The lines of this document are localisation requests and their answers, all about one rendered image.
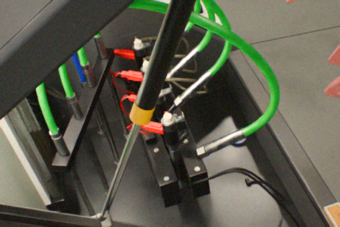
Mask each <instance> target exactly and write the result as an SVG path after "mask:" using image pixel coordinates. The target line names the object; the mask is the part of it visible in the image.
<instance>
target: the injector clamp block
mask: <svg viewBox="0 0 340 227"><path fill-rule="evenodd" d="M135 83H136V85H137V89H138V91H139V89H140V85H141V82H139V81H135ZM165 98H166V103H167V106H170V105H171V104H172V103H173V101H174V99H175V95H174V93H173V92H172V93H169V94H166V95H165ZM172 116H174V117H180V116H182V111H181V109H180V108H179V107H178V108H176V110H175V111H174V112H173V113H172ZM177 128H178V133H182V131H183V130H188V131H189V136H188V137H186V138H185V141H183V142H182V143H181V144H179V149H180V158H181V161H182V168H183V174H184V175H185V178H186V181H187V183H188V185H189V189H190V191H191V194H192V197H193V198H199V197H202V196H204V195H208V194H210V185H209V180H207V181H203V182H201V183H197V184H194V185H192V183H193V182H194V181H199V180H201V179H204V178H208V171H207V169H206V166H205V164H204V162H203V159H202V158H200V157H199V156H198V154H197V151H196V149H197V146H196V143H195V141H194V139H193V136H192V134H191V132H190V130H189V127H188V125H187V123H186V120H185V121H183V122H181V123H177ZM140 136H141V139H142V142H143V145H144V151H145V153H146V156H147V158H148V162H149V165H150V167H151V171H152V174H153V176H154V179H155V183H157V185H158V189H159V191H160V194H161V198H162V200H163V203H164V206H165V208H168V207H170V206H173V205H178V204H180V203H182V196H181V193H180V189H179V182H178V180H177V177H176V175H175V171H174V167H173V164H172V159H171V158H169V156H168V152H167V151H166V148H165V144H164V141H163V137H162V134H157V133H154V136H155V139H156V142H155V143H152V144H146V142H145V139H144V136H143V134H142V133H140Z"/></svg>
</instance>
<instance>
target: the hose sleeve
mask: <svg viewBox="0 0 340 227"><path fill-rule="evenodd" d="M243 128H244V127H241V128H240V129H238V130H235V131H233V132H231V133H230V134H227V135H225V136H224V137H220V138H218V139H217V140H214V141H211V142H210V143H208V144H206V145H205V151H206V153H207V154H212V153H214V152H217V151H219V150H221V149H223V148H225V147H228V146H229V145H231V144H234V143H237V142H238V141H240V140H243V139H245V138H246V137H248V136H245V134H244V133H243Z"/></svg>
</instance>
